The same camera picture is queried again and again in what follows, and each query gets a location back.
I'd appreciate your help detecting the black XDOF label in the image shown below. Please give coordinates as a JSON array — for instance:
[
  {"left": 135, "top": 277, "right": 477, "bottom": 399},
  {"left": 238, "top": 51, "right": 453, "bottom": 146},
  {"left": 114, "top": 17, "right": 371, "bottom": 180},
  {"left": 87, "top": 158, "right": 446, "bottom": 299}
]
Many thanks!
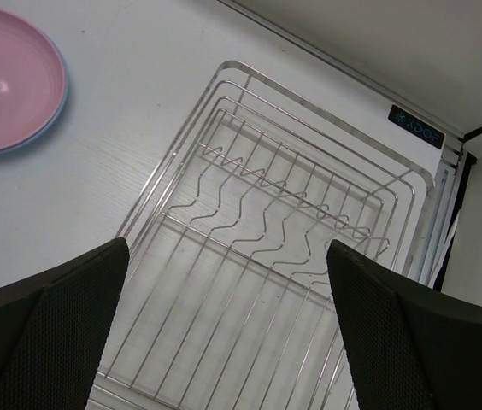
[{"left": 388, "top": 105, "right": 445, "bottom": 149}]

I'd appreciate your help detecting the blue plastic plate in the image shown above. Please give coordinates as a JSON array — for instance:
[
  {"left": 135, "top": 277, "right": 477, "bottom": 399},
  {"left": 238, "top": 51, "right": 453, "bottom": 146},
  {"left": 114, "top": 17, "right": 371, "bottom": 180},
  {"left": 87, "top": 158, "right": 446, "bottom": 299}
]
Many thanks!
[{"left": 0, "top": 36, "right": 71, "bottom": 157}]

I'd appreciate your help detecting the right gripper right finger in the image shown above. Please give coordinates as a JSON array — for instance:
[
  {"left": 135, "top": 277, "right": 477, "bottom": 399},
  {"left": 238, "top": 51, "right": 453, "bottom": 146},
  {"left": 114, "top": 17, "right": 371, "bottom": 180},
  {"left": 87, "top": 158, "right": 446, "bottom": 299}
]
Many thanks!
[{"left": 327, "top": 240, "right": 482, "bottom": 409}]

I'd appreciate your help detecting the pink plastic plate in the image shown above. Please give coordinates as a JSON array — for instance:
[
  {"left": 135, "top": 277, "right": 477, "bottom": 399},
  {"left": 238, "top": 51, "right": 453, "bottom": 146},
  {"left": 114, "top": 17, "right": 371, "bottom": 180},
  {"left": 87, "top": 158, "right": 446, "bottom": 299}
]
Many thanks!
[{"left": 0, "top": 4, "right": 66, "bottom": 154}]

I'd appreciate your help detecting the metal wire dish rack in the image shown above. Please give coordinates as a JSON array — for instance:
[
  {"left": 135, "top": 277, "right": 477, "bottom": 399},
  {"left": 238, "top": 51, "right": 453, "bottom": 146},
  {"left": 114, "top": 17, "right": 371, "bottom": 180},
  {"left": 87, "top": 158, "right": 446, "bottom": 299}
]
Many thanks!
[{"left": 89, "top": 61, "right": 434, "bottom": 409}]

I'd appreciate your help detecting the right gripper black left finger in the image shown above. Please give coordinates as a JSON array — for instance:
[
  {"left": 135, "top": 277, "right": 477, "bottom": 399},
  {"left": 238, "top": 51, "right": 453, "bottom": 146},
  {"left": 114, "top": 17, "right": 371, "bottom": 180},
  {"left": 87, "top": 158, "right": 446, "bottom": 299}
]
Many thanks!
[{"left": 0, "top": 237, "right": 130, "bottom": 409}]

